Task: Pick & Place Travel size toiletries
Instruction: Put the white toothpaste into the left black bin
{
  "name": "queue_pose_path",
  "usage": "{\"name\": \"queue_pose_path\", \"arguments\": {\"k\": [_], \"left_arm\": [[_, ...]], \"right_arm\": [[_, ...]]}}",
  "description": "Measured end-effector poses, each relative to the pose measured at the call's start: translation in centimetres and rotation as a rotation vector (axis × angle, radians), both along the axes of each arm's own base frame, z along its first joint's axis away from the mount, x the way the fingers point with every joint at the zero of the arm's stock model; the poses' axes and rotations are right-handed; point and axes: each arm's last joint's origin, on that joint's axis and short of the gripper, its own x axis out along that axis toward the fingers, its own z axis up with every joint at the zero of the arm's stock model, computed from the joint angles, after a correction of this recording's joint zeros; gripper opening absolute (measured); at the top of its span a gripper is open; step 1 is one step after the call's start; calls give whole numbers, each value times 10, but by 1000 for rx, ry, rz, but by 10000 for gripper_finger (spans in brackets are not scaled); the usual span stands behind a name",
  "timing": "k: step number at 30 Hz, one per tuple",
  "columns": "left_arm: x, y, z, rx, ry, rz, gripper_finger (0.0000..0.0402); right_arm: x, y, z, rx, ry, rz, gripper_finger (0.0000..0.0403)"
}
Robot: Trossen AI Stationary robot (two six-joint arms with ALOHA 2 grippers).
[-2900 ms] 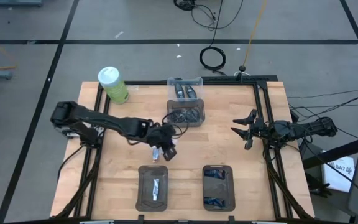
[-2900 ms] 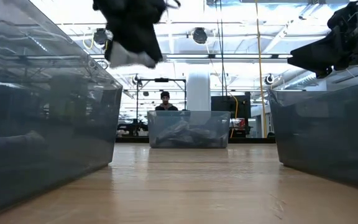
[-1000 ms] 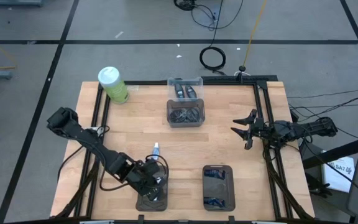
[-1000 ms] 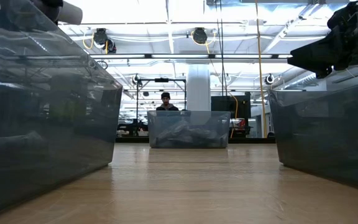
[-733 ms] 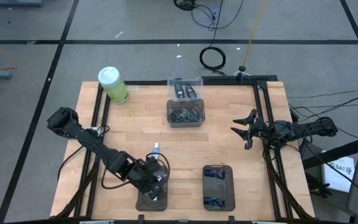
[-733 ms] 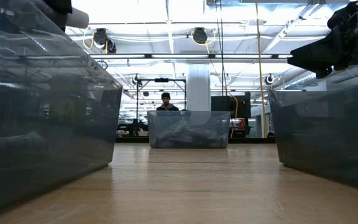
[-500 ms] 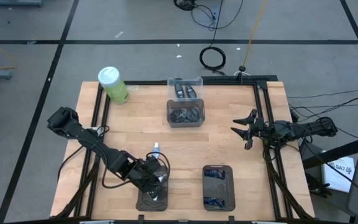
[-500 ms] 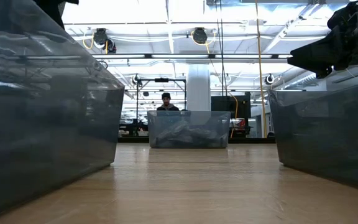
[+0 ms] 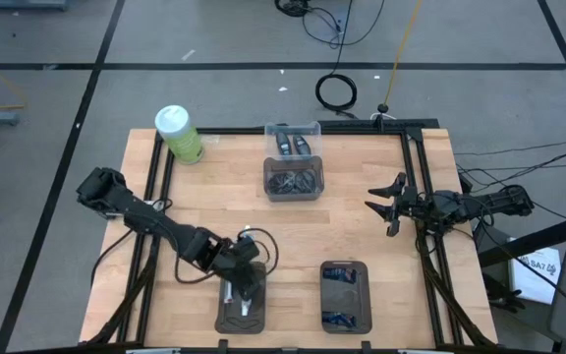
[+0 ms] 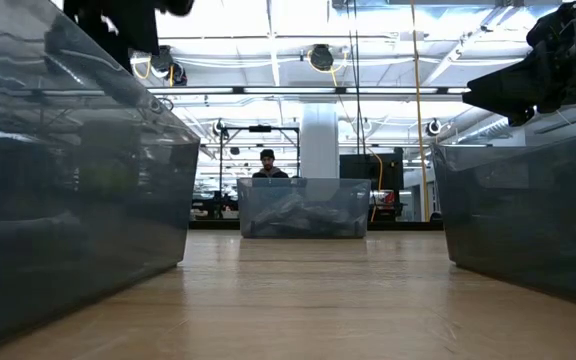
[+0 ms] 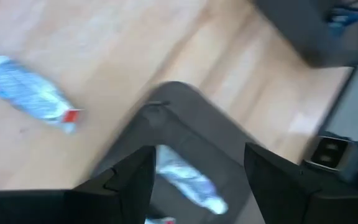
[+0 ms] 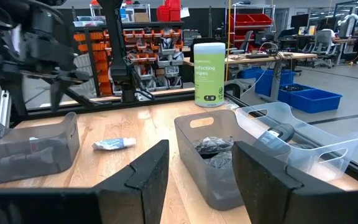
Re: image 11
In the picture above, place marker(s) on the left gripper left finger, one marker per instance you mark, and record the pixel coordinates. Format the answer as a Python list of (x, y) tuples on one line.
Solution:
[(126, 193)]

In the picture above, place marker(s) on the grey translucent plastic bin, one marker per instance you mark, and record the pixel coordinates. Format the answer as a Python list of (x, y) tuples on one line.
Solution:
[(191, 124), (291, 31)]

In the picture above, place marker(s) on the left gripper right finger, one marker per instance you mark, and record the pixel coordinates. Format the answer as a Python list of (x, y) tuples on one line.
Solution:
[(275, 186)]

